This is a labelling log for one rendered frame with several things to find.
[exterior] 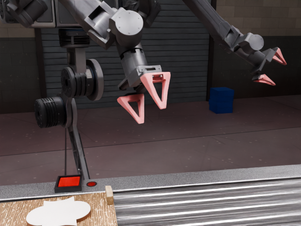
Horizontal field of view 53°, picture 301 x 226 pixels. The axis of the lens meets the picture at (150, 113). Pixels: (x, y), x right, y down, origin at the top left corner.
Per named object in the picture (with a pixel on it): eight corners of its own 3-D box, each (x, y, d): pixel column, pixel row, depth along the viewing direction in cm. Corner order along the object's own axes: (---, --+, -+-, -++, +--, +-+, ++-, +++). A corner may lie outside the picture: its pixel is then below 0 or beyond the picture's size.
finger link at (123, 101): (139, 118, 65) (126, 79, 67) (124, 128, 70) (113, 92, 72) (163, 114, 68) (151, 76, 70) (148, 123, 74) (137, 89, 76)
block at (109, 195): (105, 193, 81) (105, 184, 81) (112, 193, 82) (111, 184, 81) (106, 206, 76) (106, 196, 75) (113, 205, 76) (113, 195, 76)
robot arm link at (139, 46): (135, 35, 74) (113, 41, 73) (136, 20, 68) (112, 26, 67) (143, 60, 73) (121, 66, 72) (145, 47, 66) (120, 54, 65)
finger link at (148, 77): (155, 106, 59) (141, 64, 61) (138, 119, 65) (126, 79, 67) (181, 102, 63) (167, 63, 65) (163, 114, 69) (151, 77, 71)
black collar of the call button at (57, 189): (58, 180, 93) (58, 175, 93) (83, 178, 94) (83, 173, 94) (54, 193, 86) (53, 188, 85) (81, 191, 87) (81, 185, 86)
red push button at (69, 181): (60, 181, 92) (60, 177, 92) (80, 180, 93) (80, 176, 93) (58, 191, 87) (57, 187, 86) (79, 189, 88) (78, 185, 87)
